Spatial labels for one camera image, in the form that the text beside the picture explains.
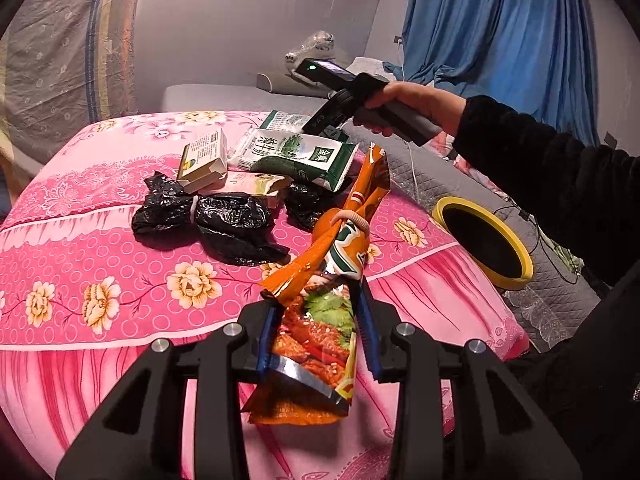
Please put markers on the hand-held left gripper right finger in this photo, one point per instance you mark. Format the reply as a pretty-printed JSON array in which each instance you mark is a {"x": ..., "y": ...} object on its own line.
[{"x": 371, "y": 341}]

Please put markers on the large black plastic bag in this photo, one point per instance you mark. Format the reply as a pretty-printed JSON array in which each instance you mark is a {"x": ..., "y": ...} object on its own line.
[{"x": 225, "y": 220}]

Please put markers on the grey bed sheet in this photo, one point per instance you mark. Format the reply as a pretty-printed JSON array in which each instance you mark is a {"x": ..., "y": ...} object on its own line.
[{"x": 215, "y": 97}]

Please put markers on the person's right forearm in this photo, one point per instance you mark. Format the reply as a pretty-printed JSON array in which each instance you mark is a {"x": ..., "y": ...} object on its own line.
[{"x": 550, "y": 170}]

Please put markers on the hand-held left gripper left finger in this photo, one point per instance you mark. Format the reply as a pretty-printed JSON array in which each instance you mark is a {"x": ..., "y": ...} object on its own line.
[{"x": 265, "y": 341}]

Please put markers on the striped patterned curtain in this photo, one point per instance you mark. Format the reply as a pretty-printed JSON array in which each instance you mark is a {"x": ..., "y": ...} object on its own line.
[{"x": 60, "y": 60}]

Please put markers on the small black plastic bag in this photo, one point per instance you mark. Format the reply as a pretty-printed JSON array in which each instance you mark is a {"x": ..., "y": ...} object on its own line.
[{"x": 305, "y": 205}]

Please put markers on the yellow rimmed black bin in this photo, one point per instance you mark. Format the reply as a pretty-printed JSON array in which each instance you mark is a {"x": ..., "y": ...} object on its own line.
[{"x": 525, "y": 262}]

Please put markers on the person's dark clothing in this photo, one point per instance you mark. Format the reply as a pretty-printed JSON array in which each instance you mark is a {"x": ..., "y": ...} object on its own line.
[{"x": 590, "y": 385}]

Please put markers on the clear plastic bag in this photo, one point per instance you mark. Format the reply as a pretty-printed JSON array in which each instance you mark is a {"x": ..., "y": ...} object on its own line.
[{"x": 312, "y": 50}]

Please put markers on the blue curtain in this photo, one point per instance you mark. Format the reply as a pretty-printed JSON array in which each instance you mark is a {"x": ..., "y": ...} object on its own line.
[{"x": 500, "y": 20}]

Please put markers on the grey pillow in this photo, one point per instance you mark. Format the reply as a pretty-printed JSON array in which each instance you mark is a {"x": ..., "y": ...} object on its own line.
[{"x": 285, "y": 85}]

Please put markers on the grey quilted cover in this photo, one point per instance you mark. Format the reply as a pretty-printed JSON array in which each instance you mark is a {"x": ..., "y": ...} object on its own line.
[{"x": 545, "y": 310}]

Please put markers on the green white milk bag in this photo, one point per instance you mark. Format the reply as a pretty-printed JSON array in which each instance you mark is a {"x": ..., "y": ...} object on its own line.
[
  {"x": 280, "y": 121},
  {"x": 300, "y": 160}
]

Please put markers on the pink floral blanket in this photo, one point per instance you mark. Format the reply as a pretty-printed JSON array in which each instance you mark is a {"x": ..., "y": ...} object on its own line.
[{"x": 125, "y": 300}]

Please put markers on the beige elastic band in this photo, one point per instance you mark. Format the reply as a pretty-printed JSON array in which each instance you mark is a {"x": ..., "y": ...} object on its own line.
[{"x": 356, "y": 218}]

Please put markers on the orange snack packet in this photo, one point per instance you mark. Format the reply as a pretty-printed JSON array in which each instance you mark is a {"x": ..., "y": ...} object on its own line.
[{"x": 320, "y": 340}]

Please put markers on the beige cardboard box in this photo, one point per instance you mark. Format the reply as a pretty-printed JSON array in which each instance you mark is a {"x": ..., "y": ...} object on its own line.
[{"x": 205, "y": 160}]

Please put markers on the pink cartoon print sachet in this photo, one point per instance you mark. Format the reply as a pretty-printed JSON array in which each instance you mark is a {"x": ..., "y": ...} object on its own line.
[{"x": 250, "y": 187}]

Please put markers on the person's right hand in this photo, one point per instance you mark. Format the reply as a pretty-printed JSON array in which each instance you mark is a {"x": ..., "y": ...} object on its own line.
[{"x": 420, "y": 100}]

